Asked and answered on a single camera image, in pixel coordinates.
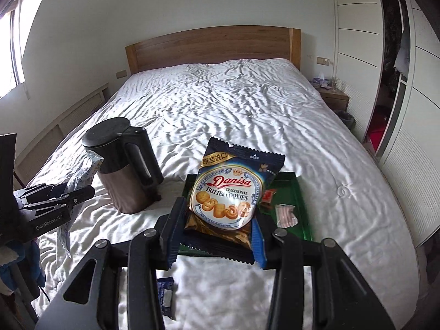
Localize dark waste bin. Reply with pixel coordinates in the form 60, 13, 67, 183
335, 110, 354, 129

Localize long silver snack packet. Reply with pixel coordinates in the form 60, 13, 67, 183
57, 151, 104, 258

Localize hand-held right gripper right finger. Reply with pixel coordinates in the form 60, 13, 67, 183
251, 218, 394, 330

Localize window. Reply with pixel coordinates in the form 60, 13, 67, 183
0, 0, 26, 98

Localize bed with white sheet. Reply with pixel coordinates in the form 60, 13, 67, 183
26, 58, 418, 330

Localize dark blue cookie packet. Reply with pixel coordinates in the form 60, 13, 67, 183
177, 136, 286, 265

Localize wooden headboard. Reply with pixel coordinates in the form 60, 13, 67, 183
125, 27, 301, 76

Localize black and copper electric kettle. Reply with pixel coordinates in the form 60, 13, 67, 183
81, 117, 164, 214

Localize pink snack packet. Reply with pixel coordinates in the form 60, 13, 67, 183
275, 204, 297, 228

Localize wooden nightstand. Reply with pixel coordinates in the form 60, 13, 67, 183
316, 86, 349, 111

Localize hanging clothes in wardrobe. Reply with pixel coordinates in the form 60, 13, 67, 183
375, 0, 411, 97

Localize dark blue snack packet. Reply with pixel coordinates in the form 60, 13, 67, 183
156, 277, 177, 322

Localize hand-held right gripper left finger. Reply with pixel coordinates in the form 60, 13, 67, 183
34, 196, 188, 330

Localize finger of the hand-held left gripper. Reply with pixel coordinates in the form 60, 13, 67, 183
21, 186, 96, 213
15, 183, 68, 204

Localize white wardrobe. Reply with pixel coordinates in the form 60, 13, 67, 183
330, 0, 440, 248

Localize green tray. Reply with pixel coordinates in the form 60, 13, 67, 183
177, 171, 313, 258

